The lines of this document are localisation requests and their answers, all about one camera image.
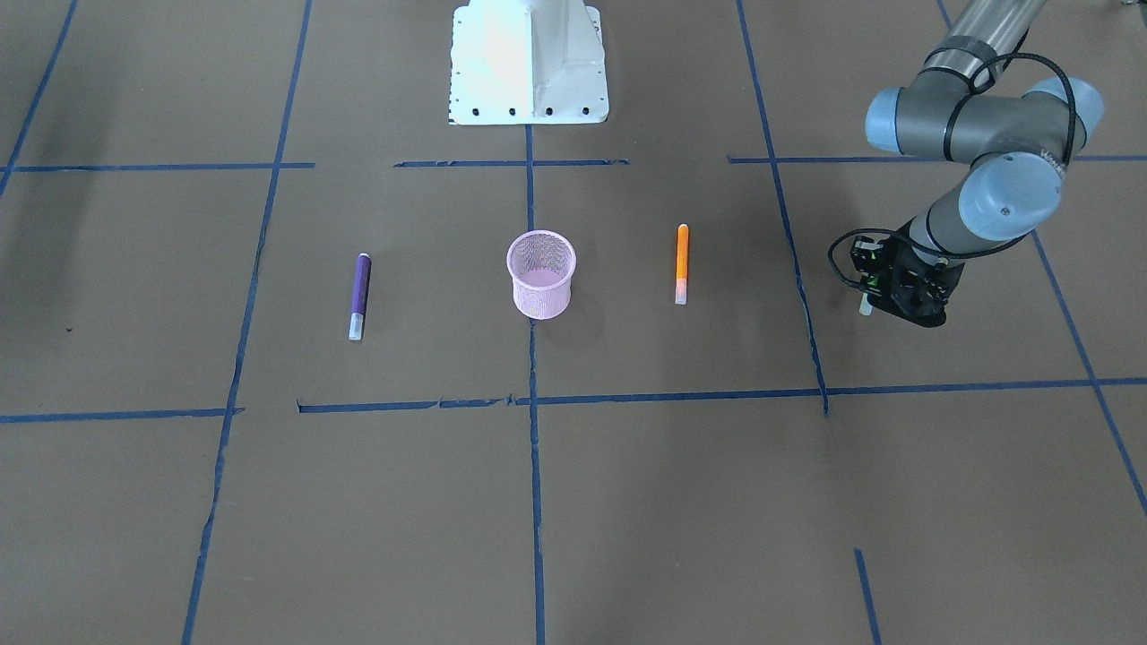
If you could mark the white camera post base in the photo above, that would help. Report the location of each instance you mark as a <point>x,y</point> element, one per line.
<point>527,62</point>

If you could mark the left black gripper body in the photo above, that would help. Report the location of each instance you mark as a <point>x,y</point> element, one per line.
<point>924,288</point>

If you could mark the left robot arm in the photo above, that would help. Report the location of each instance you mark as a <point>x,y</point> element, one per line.
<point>1015,119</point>

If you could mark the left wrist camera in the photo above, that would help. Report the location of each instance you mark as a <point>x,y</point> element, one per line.
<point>872,262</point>

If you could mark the purple highlighter pen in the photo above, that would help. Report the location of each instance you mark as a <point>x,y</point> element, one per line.
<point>360,291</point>

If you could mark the pink mesh pen holder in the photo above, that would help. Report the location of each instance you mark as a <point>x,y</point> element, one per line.
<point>541,265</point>

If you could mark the orange highlighter pen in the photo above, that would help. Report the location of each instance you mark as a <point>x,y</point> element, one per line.
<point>683,245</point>

